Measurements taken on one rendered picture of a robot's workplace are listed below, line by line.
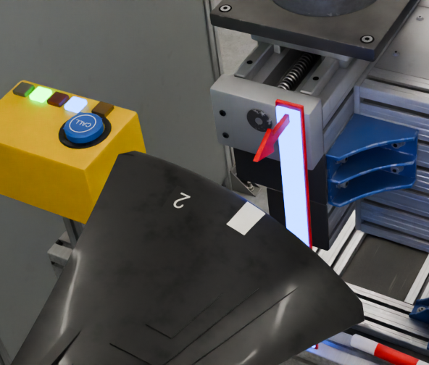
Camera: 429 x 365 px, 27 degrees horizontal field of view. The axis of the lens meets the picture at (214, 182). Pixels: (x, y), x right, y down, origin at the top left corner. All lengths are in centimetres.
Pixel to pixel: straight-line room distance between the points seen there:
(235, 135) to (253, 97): 7
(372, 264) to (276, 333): 130
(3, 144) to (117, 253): 34
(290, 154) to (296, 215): 7
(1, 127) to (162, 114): 103
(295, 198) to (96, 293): 25
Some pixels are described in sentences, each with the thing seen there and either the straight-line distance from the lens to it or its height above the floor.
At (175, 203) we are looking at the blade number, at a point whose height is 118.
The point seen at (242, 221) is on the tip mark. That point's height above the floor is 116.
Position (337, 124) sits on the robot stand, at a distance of 115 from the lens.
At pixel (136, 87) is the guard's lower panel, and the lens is 188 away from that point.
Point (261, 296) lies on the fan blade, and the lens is 65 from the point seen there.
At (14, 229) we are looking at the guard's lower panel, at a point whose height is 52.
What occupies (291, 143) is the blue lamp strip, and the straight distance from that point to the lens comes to 77.
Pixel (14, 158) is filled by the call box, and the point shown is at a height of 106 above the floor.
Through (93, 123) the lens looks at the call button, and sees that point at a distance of 94.
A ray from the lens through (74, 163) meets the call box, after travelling 92.
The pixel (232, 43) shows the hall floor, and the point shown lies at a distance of 293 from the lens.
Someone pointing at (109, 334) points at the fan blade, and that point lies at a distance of 62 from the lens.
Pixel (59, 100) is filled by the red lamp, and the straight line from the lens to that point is 100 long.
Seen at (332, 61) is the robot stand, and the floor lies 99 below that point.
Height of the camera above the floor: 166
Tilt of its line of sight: 43 degrees down
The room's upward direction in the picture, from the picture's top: 9 degrees counter-clockwise
